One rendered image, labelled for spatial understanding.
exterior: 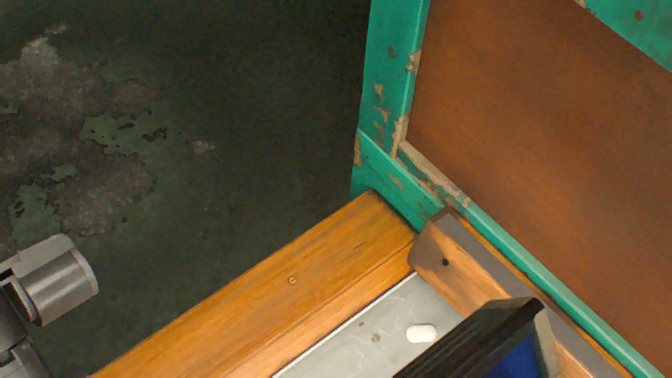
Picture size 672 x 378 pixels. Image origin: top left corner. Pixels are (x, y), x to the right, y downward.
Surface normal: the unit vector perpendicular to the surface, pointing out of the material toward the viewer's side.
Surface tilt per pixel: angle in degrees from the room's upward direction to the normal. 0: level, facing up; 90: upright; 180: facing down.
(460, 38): 90
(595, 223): 90
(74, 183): 0
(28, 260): 45
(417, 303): 0
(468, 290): 67
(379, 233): 0
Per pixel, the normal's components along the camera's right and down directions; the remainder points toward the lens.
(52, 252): 0.57, -0.03
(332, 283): 0.06, -0.58
